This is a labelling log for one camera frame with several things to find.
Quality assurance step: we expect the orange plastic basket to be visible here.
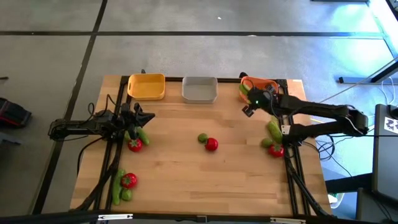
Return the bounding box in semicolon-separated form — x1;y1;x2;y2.
239;76;279;103

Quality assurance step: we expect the long thin green cucumber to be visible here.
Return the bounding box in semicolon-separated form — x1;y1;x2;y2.
112;169;126;206

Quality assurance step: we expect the red toy tomato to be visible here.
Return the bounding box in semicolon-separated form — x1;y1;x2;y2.
121;172;138;190
268;143;285;158
127;138;144;153
204;137;219;152

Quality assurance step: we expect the yellow plastic basket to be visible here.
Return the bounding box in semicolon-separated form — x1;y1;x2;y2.
127;73;166;101

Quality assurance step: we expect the black floor stand bar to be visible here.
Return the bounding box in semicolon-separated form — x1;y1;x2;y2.
338;57;398;85

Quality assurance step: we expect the gray floor object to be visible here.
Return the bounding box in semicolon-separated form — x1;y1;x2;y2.
0;132;23;146

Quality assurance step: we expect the white patterned sticker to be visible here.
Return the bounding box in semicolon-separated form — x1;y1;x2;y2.
384;116;398;134

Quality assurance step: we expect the gray plastic basket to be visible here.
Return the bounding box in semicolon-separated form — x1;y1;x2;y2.
181;76;219;105

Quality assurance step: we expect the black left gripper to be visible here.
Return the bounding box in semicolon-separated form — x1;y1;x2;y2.
129;102;155;141

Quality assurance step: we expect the black and red bag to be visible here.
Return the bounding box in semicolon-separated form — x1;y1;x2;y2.
0;97;32;128

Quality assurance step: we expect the dark gray desk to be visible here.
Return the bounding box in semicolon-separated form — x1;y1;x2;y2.
371;103;398;203

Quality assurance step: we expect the silver metal bracket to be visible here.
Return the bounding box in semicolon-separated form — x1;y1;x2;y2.
269;217;307;224
98;213;134;222

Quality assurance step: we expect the white cable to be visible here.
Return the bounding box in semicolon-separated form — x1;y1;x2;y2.
381;76;398;106

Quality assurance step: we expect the black base cable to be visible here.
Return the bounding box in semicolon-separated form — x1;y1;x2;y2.
76;136;105;176

